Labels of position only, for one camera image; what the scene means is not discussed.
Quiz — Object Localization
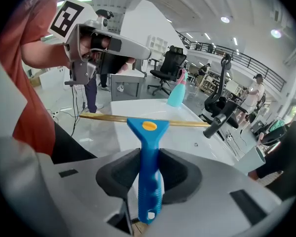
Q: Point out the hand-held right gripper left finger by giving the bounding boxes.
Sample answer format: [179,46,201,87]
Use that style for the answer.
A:
[54,147,142,237]

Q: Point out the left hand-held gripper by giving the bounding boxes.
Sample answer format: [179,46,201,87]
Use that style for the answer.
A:
[48,0,153,86]

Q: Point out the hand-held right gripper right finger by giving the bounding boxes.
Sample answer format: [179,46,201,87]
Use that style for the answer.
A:
[148,148,284,237]

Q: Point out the blue squeegee brass blade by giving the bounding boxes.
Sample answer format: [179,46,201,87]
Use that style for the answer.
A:
[78,112,212,226]

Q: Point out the person's left forearm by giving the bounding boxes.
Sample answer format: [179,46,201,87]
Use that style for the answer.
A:
[22,42,74,69]

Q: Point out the person's left hand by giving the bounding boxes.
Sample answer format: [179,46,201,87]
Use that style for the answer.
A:
[79,32,137,75]

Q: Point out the white shelf unit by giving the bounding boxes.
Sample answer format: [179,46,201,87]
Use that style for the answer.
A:
[148,35,169,56]

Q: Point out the grey desk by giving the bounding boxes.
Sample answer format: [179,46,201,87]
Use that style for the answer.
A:
[110,68,148,101]

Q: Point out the black mesh office chair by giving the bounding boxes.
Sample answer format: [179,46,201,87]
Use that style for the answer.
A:
[148,45,188,96]

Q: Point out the person's black trousers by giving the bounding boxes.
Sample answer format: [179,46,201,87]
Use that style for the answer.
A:
[50,121,97,165]

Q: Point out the teal spray bottle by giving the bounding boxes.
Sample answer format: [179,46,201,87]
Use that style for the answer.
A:
[166,68,189,108]

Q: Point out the pale teal cup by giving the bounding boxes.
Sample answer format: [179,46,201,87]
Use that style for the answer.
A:
[234,146,266,175]

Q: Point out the group of ceiling strip lights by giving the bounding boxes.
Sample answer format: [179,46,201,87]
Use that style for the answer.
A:
[166,18,239,55]

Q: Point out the wicker chair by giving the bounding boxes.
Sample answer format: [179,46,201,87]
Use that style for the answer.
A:
[194,74,217,93]

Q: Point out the white cabinet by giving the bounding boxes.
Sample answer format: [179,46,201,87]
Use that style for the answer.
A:
[39,67,70,91]

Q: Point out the brown cardboard box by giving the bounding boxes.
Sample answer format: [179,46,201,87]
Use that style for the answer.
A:
[29,68,44,87]

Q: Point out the person's red shirt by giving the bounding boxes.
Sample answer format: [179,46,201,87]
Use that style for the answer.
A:
[0,0,65,158]

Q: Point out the black mezzanine railing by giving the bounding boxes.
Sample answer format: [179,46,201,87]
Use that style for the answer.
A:
[176,30,287,90]

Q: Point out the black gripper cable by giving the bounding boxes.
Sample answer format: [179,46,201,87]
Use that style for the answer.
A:
[70,84,80,138]

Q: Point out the white floor cable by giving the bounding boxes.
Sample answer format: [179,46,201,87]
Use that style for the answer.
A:
[47,109,77,119]

